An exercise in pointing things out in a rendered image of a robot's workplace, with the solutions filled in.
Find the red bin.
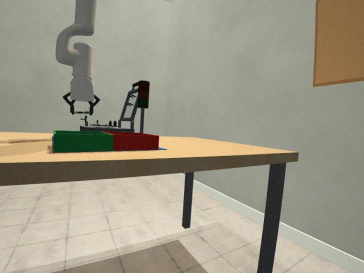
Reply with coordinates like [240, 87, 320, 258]
[103, 132, 159, 151]

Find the green open tray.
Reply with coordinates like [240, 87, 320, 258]
[53, 130, 114, 152]

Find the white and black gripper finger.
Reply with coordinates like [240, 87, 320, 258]
[88, 95, 100, 116]
[63, 92, 75, 115]

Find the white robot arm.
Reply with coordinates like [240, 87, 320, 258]
[55, 0, 97, 80]

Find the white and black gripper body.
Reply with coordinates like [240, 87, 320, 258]
[70, 77, 94, 102]

